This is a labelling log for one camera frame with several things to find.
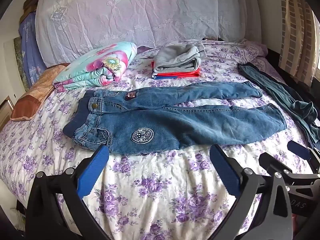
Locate brown pillow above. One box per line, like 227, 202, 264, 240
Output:
10, 64, 72, 122

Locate green picture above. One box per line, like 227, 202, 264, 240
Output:
12, 36, 29, 90

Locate dark teal pants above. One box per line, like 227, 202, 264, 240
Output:
237, 62, 320, 153

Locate folded floral quilt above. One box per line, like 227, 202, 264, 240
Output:
53, 42, 138, 92

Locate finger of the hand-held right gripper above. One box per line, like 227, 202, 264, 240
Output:
287, 141, 320, 174
259, 152, 298, 180

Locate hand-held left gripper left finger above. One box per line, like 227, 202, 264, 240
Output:
25, 144, 112, 240

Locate folded grey pants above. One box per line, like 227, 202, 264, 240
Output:
153, 43, 207, 73

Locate beige striped curtain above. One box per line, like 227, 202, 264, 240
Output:
279, 0, 320, 87

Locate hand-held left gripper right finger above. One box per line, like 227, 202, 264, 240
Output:
209, 144, 293, 240

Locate blue denim jeans pants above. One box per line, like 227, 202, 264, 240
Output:
62, 81, 288, 155

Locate purple floral bedsheet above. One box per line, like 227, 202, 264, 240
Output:
0, 39, 320, 240

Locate folded red garment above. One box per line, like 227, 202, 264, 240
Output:
151, 61, 202, 78

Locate wooden headboard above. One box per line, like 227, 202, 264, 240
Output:
20, 0, 43, 20

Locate white lace cover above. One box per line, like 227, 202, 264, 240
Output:
35, 0, 263, 67

